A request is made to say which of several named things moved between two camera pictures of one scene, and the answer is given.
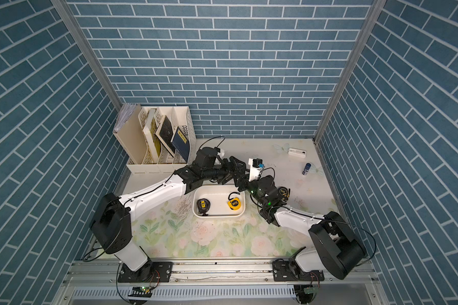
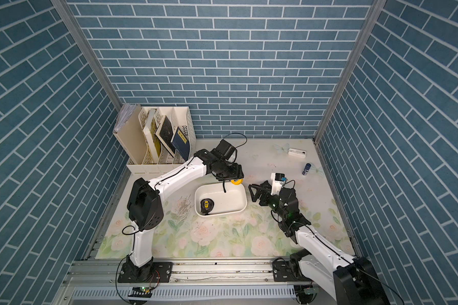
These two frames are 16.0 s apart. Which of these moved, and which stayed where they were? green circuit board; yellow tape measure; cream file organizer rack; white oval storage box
Moved: yellow tape measure
Stayed: cream file organizer rack; white oval storage box; green circuit board
